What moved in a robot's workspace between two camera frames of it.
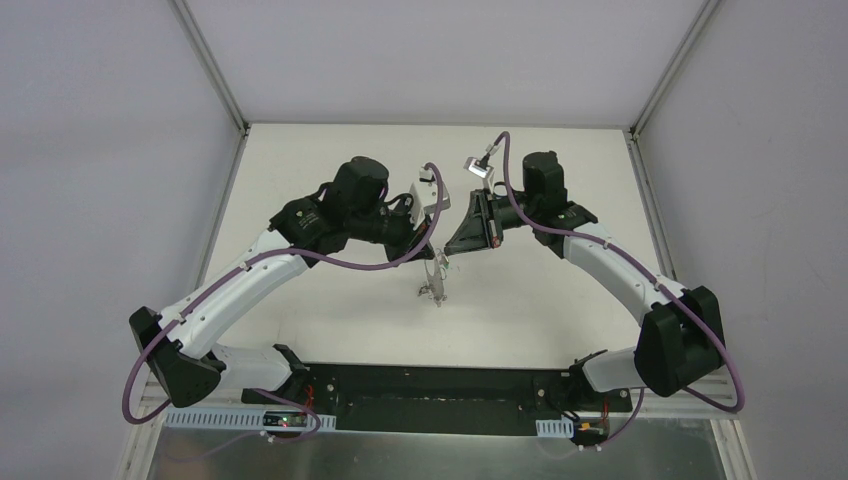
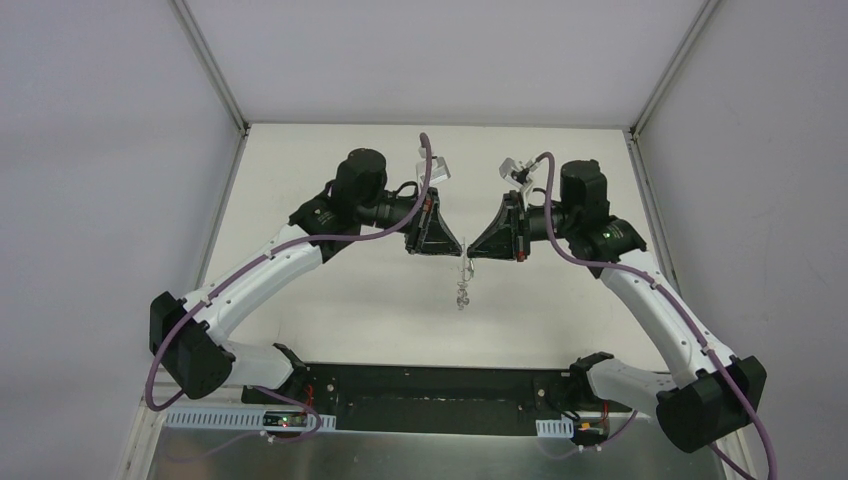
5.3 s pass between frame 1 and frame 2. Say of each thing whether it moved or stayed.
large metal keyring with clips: moved
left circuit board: stayed
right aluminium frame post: stayed
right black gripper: moved
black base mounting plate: stayed
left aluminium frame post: stayed
